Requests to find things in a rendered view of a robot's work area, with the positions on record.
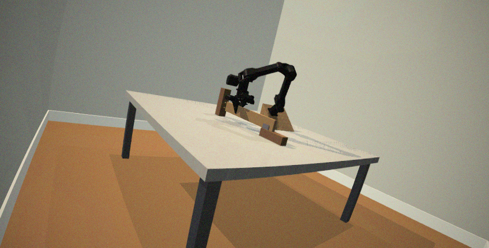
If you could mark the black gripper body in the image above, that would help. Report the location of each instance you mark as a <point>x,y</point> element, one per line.
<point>236,98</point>

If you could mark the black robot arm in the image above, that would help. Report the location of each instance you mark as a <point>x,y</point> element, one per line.
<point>251,74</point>

